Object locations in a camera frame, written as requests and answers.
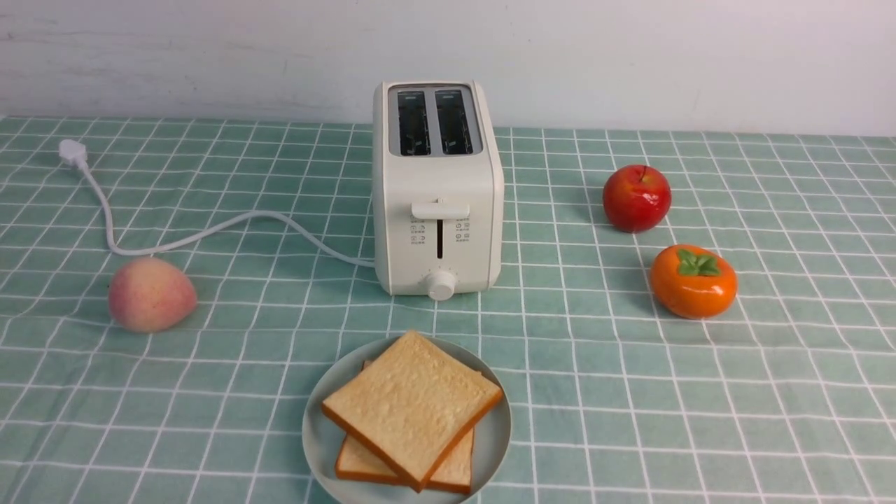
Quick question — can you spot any toasted bread slice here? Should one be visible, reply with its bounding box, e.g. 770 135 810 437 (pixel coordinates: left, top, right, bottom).
321 330 505 494
335 360 484 496

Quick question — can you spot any white two-slot toaster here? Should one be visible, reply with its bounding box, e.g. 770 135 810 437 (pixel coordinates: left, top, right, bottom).
371 80 505 301

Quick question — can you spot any red apple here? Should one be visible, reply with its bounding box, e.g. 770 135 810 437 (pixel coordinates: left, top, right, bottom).
602 164 672 234

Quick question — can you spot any light green round plate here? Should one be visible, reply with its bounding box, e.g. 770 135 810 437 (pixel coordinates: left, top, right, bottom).
302 338 513 503

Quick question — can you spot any orange persimmon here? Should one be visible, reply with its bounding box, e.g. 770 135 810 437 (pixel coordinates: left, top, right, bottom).
647 244 739 319

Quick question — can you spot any pink peach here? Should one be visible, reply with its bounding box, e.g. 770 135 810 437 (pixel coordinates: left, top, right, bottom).
108 256 197 334

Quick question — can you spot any green checkered tablecloth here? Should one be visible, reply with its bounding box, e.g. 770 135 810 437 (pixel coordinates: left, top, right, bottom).
1 117 895 503

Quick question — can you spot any white toaster power cord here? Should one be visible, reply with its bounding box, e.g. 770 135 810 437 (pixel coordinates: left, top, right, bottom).
58 139 376 269

